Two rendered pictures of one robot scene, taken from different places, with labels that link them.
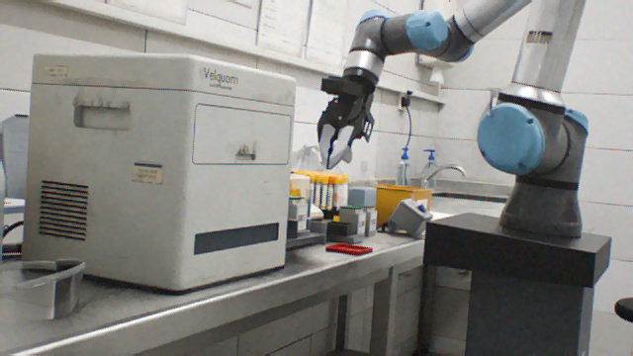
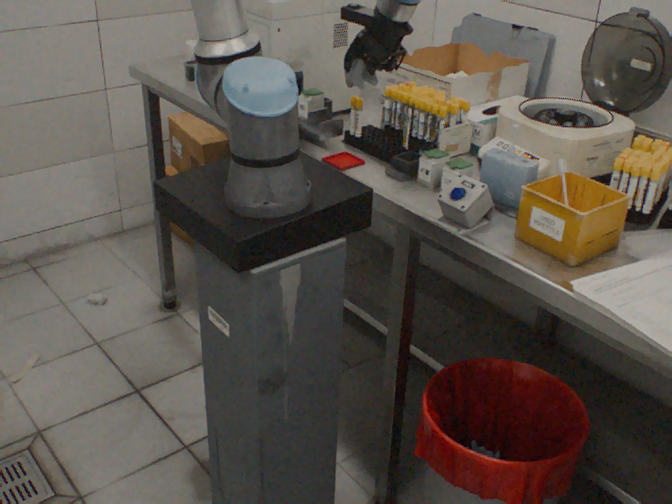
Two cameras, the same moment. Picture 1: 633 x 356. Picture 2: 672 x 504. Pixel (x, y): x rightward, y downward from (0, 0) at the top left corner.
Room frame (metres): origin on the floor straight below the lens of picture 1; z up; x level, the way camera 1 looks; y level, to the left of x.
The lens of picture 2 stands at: (2.01, -1.45, 1.50)
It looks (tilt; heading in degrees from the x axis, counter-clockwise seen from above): 29 degrees down; 114
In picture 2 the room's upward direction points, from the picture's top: 2 degrees clockwise
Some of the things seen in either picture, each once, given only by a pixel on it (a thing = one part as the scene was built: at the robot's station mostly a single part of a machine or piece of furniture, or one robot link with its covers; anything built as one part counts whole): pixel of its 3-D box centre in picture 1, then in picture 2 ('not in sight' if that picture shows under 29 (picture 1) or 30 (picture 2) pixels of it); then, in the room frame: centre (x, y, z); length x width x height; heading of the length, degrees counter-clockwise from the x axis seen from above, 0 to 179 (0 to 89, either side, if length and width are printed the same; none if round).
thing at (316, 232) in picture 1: (282, 232); (305, 114); (1.25, 0.05, 0.92); 0.21 x 0.07 x 0.05; 154
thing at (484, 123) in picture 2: not in sight; (503, 119); (1.67, 0.25, 0.92); 0.24 x 0.12 x 0.10; 64
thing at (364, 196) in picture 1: (361, 209); (507, 181); (1.77, -0.11, 0.92); 0.10 x 0.07 x 0.10; 160
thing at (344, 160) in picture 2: (349, 249); (343, 160); (1.40, -0.07, 0.88); 0.07 x 0.07 x 0.01; 64
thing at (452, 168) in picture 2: (363, 220); (456, 178); (1.67, -0.11, 0.91); 0.05 x 0.04 x 0.07; 64
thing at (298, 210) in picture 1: (289, 217); (311, 106); (1.27, 0.04, 0.95); 0.05 x 0.04 x 0.06; 64
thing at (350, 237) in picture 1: (338, 231); (409, 164); (1.55, -0.05, 0.89); 0.09 x 0.05 x 0.04; 66
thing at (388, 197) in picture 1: (397, 206); (570, 217); (1.91, -0.21, 0.92); 0.13 x 0.13 x 0.10; 61
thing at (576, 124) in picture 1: (551, 142); (260, 105); (1.41, -0.44, 1.11); 0.13 x 0.12 x 0.14; 140
